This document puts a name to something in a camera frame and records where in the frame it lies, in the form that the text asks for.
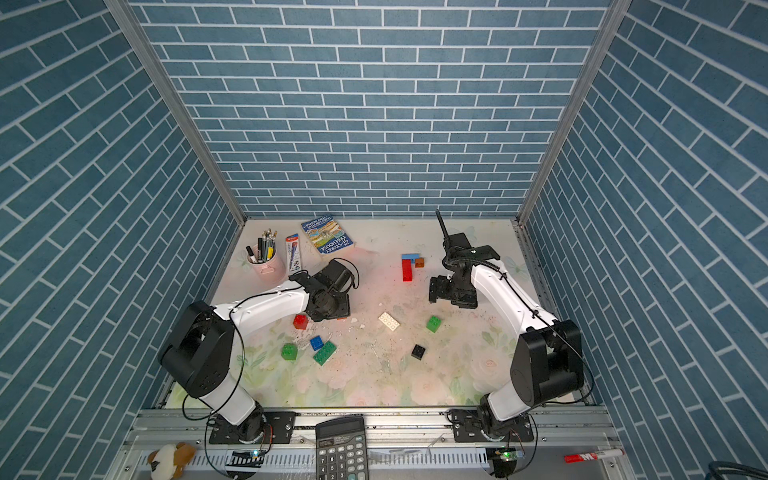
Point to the green square lego brick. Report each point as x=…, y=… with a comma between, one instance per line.
x=289, y=352

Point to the blue small lego brick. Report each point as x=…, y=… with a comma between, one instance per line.
x=316, y=343

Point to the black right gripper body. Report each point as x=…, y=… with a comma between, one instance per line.
x=448, y=289

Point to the aluminium corner post left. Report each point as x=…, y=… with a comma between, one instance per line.
x=142, y=47

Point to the green long lego brick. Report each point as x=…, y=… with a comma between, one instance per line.
x=325, y=352

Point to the HB pencil box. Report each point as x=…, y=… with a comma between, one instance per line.
x=293, y=254

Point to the blue Treehouse paperback book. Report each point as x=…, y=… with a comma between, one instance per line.
x=326, y=235

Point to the aluminium corner post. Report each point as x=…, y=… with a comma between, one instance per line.
x=605, y=35
x=142, y=47

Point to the red white marker pen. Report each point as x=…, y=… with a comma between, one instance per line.
x=594, y=456

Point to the black calculator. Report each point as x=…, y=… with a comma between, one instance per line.
x=341, y=449

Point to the black lego brick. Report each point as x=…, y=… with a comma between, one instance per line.
x=418, y=352

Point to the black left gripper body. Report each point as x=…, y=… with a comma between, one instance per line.
x=337, y=307

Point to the plush toy dog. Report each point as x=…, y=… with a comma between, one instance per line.
x=170, y=460

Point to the pink metal pencil bucket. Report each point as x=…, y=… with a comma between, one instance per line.
x=265, y=274

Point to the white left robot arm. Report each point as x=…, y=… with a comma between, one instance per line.
x=198, y=351

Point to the white flat lego plate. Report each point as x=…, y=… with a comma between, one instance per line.
x=390, y=322

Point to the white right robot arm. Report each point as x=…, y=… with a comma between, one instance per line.
x=547, y=362

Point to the aluminium corner post right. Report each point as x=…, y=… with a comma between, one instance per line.
x=605, y=35

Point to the bundle of pencils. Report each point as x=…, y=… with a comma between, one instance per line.
x=266, y=246

